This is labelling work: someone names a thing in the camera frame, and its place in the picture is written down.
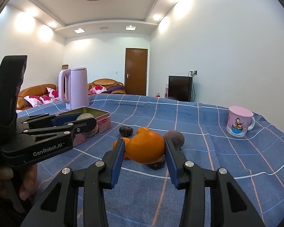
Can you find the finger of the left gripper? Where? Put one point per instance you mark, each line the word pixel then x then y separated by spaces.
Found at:
pixel 42 133
pixel 46 120

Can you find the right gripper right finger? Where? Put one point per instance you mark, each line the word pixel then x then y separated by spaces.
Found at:
pixel 229 205

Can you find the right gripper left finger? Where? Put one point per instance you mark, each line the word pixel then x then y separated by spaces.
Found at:
pixel 57 206

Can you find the small orange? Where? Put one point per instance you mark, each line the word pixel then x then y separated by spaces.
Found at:
pixel 142 130

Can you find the large orange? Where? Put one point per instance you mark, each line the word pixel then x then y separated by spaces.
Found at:
pixel 146 147

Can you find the wrinkled dark passion fruit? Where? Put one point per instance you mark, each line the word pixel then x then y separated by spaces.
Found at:
pixel 158 164

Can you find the purple round fruit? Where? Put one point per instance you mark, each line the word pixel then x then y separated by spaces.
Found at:
pixel 176 137

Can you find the person's left hand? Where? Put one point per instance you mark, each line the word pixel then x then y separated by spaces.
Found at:
pixel 26 182

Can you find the brown leather sofa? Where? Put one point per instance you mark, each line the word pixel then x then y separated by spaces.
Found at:
pixel 38 90

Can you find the pink tin box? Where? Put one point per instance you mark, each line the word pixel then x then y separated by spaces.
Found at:
pixel 103 119

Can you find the lilac electric kettle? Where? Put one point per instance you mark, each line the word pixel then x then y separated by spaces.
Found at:
pixel 72 88

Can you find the brown leather armchair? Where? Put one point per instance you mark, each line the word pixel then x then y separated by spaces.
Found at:
pixel 107 86

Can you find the blue checked tablecloth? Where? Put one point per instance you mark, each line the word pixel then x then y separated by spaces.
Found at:
pixel 147 197

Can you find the pink cartoon mug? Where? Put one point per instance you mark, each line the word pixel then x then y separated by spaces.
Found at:
pixel 240 121

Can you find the brown wooden door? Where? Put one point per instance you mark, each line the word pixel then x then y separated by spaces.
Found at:
pixel 136 71

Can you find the black television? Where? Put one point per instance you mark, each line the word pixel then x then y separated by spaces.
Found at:
pixel 180 88

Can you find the wall power socket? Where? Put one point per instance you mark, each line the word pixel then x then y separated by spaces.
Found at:
pixel 193 73

